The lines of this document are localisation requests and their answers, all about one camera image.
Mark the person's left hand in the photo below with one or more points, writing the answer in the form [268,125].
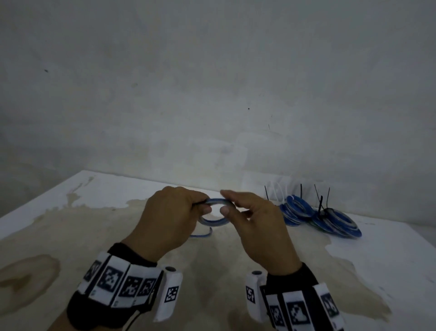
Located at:
[167,221]

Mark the person's right hand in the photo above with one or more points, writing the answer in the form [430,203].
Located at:
[269,235]

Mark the black left wristband with markers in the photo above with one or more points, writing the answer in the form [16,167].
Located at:
[112,290]

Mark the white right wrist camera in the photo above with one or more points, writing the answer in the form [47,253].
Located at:
[253,296]

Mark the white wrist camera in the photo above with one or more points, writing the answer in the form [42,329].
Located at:
[253,296]
[170,293]

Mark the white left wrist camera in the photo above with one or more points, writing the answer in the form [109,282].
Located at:
[170,293]

